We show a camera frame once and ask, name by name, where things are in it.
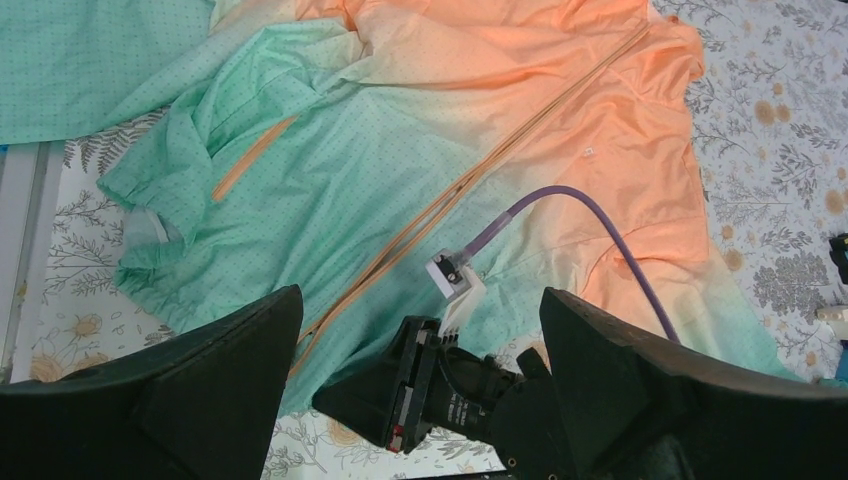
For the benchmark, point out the blue toy block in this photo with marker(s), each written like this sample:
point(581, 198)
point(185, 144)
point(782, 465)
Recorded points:
point(841, 373)

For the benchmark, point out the floral patterned table mat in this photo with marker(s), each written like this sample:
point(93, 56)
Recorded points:
point(769, 129)

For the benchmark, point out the orange and teal jacket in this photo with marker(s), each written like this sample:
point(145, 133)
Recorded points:
point(338, 145)

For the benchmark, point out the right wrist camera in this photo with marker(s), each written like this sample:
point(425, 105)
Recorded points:
point(461, 287)

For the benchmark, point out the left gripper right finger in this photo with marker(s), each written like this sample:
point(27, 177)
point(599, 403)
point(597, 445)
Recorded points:
point(622, 390)

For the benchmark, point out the white toy piece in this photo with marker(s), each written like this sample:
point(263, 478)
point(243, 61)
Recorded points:
point(832, 314)

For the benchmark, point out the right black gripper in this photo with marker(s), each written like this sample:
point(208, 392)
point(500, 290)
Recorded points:
point(437, 384)

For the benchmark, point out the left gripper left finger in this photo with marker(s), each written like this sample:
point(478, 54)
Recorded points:
point(201, 405)

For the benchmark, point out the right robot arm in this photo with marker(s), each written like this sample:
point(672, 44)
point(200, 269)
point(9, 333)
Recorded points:
point(526, 430)

